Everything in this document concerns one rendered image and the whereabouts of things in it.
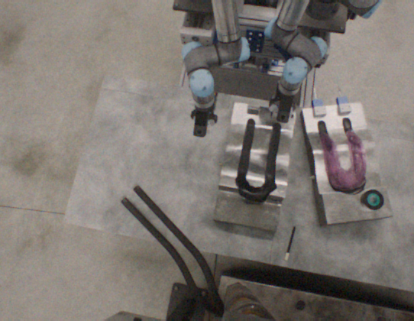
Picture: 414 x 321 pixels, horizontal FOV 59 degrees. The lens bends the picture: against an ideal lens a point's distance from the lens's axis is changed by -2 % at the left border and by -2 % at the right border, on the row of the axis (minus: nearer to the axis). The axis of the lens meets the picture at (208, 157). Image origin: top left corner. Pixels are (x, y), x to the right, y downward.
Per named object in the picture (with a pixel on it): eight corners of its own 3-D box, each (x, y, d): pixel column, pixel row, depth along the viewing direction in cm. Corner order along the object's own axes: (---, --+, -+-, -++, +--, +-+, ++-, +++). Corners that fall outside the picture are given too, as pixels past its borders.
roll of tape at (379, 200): (357, 207, 144) (360, 205, 141) (362, 188, 146) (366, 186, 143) (377, 214, 143) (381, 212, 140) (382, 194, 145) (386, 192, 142)
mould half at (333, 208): (299, 113, 166) (305, 103, 156) (357, 107, 166) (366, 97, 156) (320, 226, 154) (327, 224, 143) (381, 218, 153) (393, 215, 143)
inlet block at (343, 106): (331, 89, 166) (334, 83, 161) (342, 88, 166) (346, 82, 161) (337, 116, 163) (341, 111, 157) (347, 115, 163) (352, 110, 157)
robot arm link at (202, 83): (209, 63, 118) (217, 87, 116) (211, 79, 129) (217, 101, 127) (185, 69, 118) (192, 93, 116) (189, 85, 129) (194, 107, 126)
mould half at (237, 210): (234, 109, 168) (235, 97, 155) (292, 119, 166) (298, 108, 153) (213, 220, 156) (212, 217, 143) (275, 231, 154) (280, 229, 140)
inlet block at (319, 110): (307, 92, 166) (309, 86, 161) (318, 90, 166) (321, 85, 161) (312, 119, 163) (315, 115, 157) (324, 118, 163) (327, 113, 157)
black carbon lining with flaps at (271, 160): (246, 118, 159) (247, 110, 150) (283, 125, 158) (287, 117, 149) (231, 199, 151) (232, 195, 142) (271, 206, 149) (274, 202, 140)
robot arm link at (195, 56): (211, 47, 130) (220, 75, 128) (180, 55, 130) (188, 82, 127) (211, 34, 123) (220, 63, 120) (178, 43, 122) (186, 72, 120)
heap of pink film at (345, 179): (315, 133, 158) (319, 127, 150) (356, 128, 158) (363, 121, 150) (326, 193, 151) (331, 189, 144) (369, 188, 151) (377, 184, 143)
